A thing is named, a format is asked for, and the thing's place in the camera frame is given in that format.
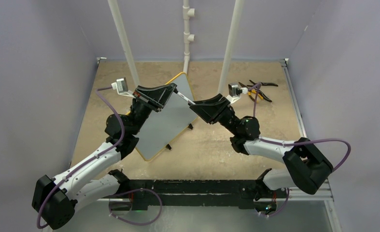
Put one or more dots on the white PVC pipe frame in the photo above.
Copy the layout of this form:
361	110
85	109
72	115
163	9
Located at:
188	37

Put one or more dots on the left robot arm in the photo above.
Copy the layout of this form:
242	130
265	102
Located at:
56	199

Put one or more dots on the black metal whiteboard stand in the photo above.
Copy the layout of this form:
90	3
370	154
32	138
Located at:
188	127

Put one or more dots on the black handled wire cutters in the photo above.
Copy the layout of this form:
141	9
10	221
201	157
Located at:
252	83

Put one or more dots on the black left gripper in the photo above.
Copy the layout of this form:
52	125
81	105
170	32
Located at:
157	97

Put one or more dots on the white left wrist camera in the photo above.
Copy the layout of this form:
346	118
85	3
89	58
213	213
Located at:
122	86

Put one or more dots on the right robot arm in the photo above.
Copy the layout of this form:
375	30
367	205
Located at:
306	167

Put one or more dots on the aluminium rail right edge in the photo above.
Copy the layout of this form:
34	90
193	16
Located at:
302	130

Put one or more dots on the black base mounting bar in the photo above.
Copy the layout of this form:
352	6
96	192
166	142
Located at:
243	194

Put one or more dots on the black whiteboard marker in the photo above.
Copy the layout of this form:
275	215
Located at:
184	97

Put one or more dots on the yellow handled needle-nose pliers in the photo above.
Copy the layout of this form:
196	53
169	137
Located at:
258	93

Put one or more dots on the yellow framed whiteboard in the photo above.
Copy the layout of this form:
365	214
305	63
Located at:
148	131

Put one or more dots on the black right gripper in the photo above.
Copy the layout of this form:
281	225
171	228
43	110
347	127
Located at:
211	110

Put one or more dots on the aluminium front frame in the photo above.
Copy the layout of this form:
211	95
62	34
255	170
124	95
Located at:
300	213

